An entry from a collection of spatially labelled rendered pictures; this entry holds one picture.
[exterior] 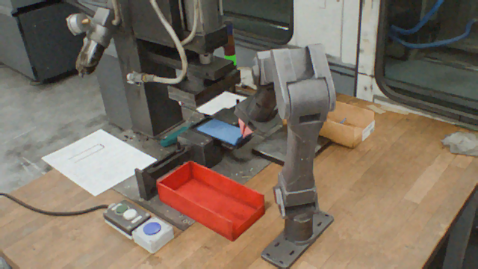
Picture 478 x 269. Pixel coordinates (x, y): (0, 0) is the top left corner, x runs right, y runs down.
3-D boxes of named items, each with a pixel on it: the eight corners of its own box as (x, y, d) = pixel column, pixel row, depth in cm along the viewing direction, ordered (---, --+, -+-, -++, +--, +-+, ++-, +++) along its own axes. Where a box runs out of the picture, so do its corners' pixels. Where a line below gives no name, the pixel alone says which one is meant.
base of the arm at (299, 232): (257, 229, 96) (284, 244, 92) (310, 181, 109) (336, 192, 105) (258, 257, 101) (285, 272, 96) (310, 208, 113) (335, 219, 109)
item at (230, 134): (238, 146, 122) (238, 137, 121) (197, 129, 131) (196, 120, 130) (255, 135, 127) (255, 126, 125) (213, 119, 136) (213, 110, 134)
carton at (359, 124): (352, 152, 134) (354, 128, 130) (282, 127, 148) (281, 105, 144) (373, 132, 142) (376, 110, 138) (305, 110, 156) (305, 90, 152)
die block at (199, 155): (205, 172, 129) (202, 149, 125) (181, 160, 135) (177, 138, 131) (251, 140, 141) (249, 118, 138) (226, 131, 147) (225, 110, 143)
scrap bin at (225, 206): (232, 242, 105) (231, 222, 102) (159, 201, 119) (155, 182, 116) (265, 214, 112) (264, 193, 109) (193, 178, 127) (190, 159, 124)
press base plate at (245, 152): (184, 240, 111) (183, 230, 109) (70, 169, 140) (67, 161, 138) (328, 125, 152) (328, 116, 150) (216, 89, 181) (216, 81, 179)
